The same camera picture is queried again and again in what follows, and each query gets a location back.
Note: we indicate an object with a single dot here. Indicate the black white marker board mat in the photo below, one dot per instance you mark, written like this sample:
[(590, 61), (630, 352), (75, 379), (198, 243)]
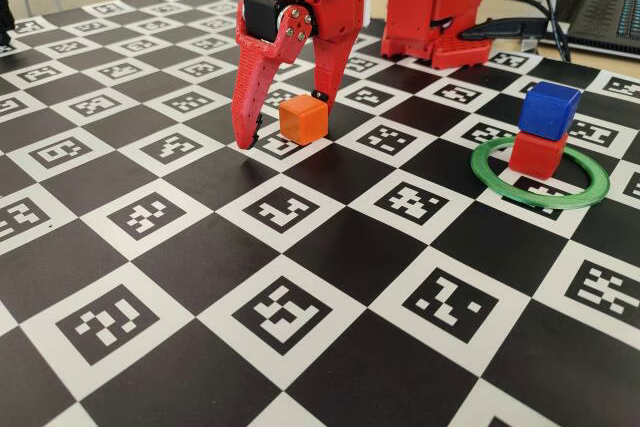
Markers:
[(350, 247)]

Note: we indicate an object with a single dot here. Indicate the blue cube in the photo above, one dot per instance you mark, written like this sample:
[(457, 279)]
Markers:
[(547, 112)]

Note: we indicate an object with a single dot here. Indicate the black tripod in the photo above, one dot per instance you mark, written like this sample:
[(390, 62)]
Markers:
[(5, 17)]

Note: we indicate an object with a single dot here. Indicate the red robot arm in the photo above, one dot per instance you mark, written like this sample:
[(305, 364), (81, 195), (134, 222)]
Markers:
[(415, 7)]

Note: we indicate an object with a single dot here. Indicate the red cube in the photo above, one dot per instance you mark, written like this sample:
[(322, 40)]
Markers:
[(535, 157)]

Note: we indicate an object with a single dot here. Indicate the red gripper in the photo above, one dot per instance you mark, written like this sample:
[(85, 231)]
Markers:
[(334, 12)]

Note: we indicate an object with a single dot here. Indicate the orange cube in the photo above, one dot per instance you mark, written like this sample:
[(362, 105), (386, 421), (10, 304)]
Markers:
[(302, 119)]

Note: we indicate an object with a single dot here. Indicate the dark laptop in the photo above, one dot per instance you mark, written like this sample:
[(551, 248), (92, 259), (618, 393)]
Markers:
[(600, 7)]

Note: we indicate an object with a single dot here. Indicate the black table clamp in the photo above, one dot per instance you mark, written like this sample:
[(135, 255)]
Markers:
[(505, 28)]

